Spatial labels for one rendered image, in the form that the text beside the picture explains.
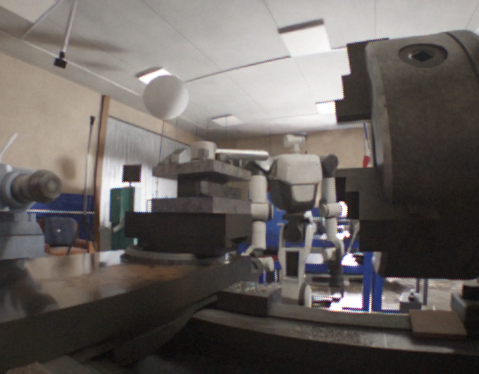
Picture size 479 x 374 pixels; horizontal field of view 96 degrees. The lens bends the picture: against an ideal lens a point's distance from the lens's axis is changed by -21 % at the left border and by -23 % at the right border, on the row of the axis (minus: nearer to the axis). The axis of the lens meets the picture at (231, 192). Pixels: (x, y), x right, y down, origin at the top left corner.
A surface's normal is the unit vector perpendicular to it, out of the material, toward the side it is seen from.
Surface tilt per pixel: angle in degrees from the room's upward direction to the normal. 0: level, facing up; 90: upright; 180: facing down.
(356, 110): 90
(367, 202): 31
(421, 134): 94
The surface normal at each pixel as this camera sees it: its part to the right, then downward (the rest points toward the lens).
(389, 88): -0.44, -0.31
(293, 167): 0.22, 0.02
